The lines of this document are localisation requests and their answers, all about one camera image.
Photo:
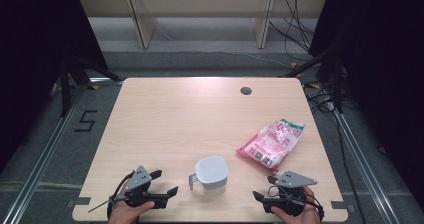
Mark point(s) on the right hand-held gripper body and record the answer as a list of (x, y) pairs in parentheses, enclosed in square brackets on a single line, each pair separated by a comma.
[(293, 180)]

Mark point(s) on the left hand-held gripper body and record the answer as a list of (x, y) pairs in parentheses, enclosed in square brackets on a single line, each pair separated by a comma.
[(138, 179)]

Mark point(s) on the pink and white plastic bag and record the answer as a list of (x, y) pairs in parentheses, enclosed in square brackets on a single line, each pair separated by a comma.
[(270, 144)]

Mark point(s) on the clear jar with white lid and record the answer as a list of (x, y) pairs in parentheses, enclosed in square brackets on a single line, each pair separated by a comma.
[(211, 172)]

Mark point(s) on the person's left hand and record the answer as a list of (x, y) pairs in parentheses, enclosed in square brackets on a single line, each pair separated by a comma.
[(126, 214)]

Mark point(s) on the person's right hand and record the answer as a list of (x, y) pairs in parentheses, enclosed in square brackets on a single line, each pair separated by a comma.
[(305, 217)]

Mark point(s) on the round grey table grommet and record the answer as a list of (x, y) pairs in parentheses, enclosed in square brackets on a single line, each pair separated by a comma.
[(246, 91)]

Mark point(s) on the yellow tape marker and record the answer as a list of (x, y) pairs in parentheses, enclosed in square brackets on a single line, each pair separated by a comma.
[(293, 65), (314, 85), (95, 87)]

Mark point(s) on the black metal stand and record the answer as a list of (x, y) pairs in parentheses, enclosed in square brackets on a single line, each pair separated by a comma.
[(65, 90), (338, 84)]

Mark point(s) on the black curtain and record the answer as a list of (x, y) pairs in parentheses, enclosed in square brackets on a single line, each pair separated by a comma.
[(383, 67), (30, 50)]

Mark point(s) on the light wooden shelf unit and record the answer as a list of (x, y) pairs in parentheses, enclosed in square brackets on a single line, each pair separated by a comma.
[(200, 4)]

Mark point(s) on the aluminium floor rail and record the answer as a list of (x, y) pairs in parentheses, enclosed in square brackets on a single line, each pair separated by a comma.
[(363, 170), (40, 164)]

